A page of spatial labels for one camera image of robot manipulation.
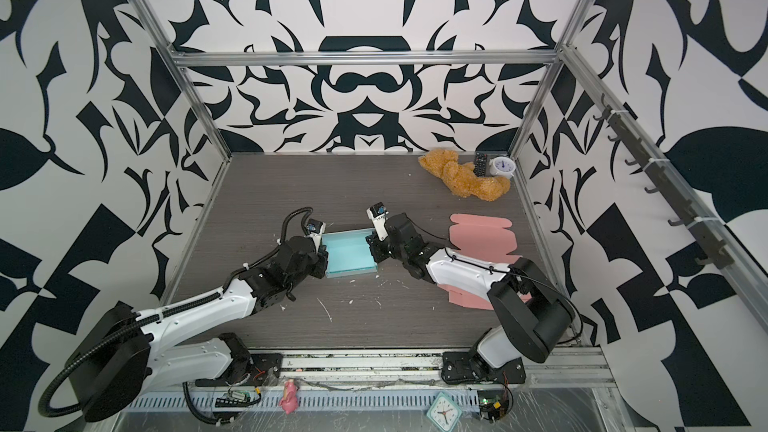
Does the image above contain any light blue paper box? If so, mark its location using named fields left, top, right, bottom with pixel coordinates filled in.
left=322, top=229, right=378, bottom=278

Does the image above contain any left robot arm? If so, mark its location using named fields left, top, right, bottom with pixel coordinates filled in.
left=67, top=234, right=328, bottom=423

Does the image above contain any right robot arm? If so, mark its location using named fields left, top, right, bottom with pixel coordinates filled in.
left=366, top=203, right=577, bottom=369

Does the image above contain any pink paper box blank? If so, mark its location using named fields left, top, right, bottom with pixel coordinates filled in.
left=440, top=214, right=521, bottom=310

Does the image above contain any brown teddy bear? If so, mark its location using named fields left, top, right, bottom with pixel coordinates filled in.
left=418, top=149, right=511, bottom=202

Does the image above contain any black remote control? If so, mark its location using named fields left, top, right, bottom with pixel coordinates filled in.
left=473, top=152, right=488, bottom=177

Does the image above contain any white round alarm clock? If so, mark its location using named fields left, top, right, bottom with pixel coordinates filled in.
left=488, top=156, right=517, bottom=179

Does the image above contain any pink small toy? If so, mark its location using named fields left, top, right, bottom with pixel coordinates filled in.
left=279, top=379, right=299, bottom=414

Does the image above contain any green circuit board left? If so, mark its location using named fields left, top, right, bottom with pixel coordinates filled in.
left=215, top=388, right=262, bottom=408

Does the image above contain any teal square clock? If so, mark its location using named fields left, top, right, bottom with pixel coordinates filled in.
left=426, top=392, right=463, bottom=432

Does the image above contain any circuit board right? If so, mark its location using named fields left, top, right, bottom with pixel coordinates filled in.
left=478, top=389, right=514, bottom=423

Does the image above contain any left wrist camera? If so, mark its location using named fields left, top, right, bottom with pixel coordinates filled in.
left=302, top=218, right=326, bottom=251

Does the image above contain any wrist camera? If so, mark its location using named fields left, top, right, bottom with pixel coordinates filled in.
left=302, top=218, right=326, bottom=251
left=366, top=202, right=389, bottom=242

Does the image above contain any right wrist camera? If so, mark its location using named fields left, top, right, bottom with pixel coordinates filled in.
left=366, top=202, right=389, bottom=242

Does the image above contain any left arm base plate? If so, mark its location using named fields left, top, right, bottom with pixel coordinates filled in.
left=194, top=353, right=283, bottom=387

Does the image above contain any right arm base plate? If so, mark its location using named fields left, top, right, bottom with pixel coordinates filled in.
left=440, top=351, right=527, bottom=385

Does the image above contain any black coat hook rail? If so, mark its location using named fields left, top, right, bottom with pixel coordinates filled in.
left=596, top=102, right=735, bottom=270

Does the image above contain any black corrugated cable left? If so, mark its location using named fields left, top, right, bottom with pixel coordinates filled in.
left=37, top=287, right=241, bottom=427

